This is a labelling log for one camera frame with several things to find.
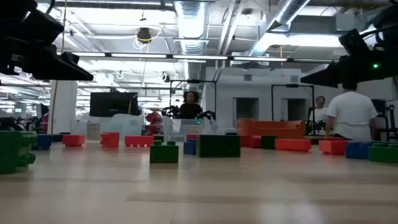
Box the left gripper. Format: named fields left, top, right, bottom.
left=0, top=34, right=94, bottom=82

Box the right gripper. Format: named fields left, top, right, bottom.
left=300, top=46, right=398, bottom=88

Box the orange toy brick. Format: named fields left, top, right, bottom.
left=62, top=134, right=86, bottom=147
left=318, top=139, right=349, bottom=156
left=275, top=138, right=312, bottom=153
left=99, top=132, right=121, bottom=149

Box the blue toy brick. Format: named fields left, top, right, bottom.
left=183, top=139, right=197, bottom=156
left=345, top=141, right=373, bottom=160
left=32, top=134, right=53, bottom=151

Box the green square toy brick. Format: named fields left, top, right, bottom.
left=149, top=140, right=180, bottom=164
left=261, top=135, right=277, bottom=150
left=368, top=142, right=398, bottom=164
left=0, top=130, right=39, bottom=174

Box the green long toy brick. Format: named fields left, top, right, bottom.
left=196, top=134, right=241, bottom=158

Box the white square pillar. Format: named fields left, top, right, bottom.
left=48, top=80, right=78, bottom=134

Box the person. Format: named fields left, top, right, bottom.
left=179, top=90, right=203, bottom=119
left=310, top=96, right=328, bottom=131
left=325, top=81, right=378, bottom=141

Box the black monitor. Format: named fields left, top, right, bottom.
left=90, top=91, right=139, bottom=118

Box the long light bar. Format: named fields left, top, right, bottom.
left=55, top=51, right=340, bottom=65

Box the black cabinet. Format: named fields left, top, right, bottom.
left=371, top=98, right=386, bottom=125

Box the orange plastic bin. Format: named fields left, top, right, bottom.
left=236, top=118, right=307, bottom=140

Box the clear plastic bin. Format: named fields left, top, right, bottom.
left=70, top=113, right=144, bottom=141
left=162, top=117, right=226, bottom=142

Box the black ceiling device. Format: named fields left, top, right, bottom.
left=136, top=27, right=152, bottom=44

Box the black rack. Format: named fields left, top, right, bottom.
left=385, top=104, right=398, bottom=141

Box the red bag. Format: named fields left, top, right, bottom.
left=145, top=111, right=163, bottom=135

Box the black frame stand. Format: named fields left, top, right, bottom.
left=169, top=79, right=218, bottom=119
left=271, top=83, right=315, bottom=122

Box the short yellow hanging cord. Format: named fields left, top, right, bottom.
left=279, top=45, right=285, bottom=78

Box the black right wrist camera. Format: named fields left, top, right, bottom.
left=338, top=28, right=371, bottom=57

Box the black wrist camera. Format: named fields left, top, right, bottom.
left=338, top=28, right=371, bottom=57
left=17, top=11, right=65, bottom=45

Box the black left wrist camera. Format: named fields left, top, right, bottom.
left=17, top=11, right=65, bottom=45

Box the silver ventilation duct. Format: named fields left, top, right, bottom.
left=173, top=0, right=208, bottom=83
left=248, top=0, right=312, bottom=57

